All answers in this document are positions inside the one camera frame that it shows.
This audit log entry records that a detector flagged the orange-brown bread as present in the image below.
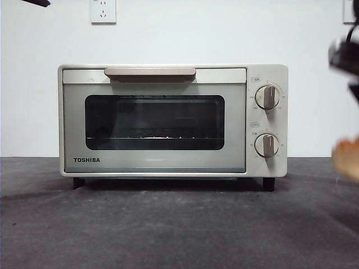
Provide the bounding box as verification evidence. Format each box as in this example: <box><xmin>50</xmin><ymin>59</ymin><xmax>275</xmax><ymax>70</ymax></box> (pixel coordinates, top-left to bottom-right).
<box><xmin>332</xmin><ymin>136</ymin><xmax>359</xmax><ymax>180</ymax></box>

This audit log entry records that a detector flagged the beige oven knob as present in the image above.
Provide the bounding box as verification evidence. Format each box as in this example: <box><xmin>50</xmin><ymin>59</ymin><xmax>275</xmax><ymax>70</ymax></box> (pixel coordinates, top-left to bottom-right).
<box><xmin>254</xmin><ymin>85</ymin><xmax>280</xmax><ymax>110</ymax></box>
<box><xmin>254</xmin><ymin>133</ymin><xmax>280</xmax><ymax>158</ymax></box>

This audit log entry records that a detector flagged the white Toshiba toaster oven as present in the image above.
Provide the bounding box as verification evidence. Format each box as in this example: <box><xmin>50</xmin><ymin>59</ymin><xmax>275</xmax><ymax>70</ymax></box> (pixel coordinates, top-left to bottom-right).
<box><xmin>58</xmin><ymin>63</ymin><xmax>289</xmax><ymax>192</ymax></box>

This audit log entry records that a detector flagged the metal wire oven rack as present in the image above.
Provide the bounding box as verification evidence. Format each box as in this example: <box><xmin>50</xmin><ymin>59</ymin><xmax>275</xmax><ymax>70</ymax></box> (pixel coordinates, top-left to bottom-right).
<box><xmin>86</xmin><ymin>135</ymin><xmax>224</xmax><ymax>141</ymax></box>

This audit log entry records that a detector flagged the white wall socket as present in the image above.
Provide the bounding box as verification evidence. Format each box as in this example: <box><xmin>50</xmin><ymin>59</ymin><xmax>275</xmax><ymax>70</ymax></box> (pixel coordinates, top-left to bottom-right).
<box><xmin>343</xmin><ymin>0</ymin><xmax>359</xmax><ymax>25</ymax></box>
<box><xmin>90</xmin><ymin>0</ymin><xmax>117</xmax><ymax>25</ymax></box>

